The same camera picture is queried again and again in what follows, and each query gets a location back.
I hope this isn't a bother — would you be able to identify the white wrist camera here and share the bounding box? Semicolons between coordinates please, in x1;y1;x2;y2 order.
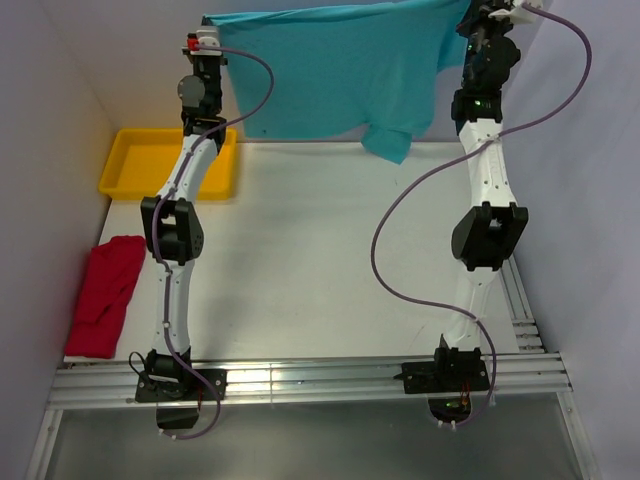
488;0;544;25
182;26;222;56

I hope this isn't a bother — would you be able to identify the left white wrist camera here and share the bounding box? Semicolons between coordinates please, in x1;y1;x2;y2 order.
182;26;222;56

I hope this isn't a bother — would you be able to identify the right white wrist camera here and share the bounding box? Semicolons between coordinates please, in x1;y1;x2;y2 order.
488;0;544;25

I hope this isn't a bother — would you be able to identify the aluminium rail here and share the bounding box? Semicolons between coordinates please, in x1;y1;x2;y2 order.
500;257;547;354
26;352;572;479

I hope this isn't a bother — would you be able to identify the red t shirt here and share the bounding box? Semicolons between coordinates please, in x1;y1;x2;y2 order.
64;236;146;359

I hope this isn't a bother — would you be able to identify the teal t shirt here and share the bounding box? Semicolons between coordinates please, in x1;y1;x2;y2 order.
206;1;469;164

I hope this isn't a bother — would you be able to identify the right side aluminium rail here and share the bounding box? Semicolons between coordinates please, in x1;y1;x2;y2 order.
500;257;547;354

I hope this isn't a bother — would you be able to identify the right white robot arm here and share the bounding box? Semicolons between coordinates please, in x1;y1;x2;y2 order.
442;10;528;351

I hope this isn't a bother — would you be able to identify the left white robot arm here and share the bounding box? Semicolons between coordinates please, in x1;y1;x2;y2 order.
141;49;226;399

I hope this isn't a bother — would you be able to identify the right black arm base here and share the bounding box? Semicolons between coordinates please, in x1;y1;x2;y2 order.
393;338;497;428

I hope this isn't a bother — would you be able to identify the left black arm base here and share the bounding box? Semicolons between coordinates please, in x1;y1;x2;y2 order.
128;350;227;440

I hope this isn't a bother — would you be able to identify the yellow plastic tray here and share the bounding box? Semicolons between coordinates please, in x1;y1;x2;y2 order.
98;128;239;201

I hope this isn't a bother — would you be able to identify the front aluminium rail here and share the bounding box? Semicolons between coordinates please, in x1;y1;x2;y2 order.
26;352;572;479

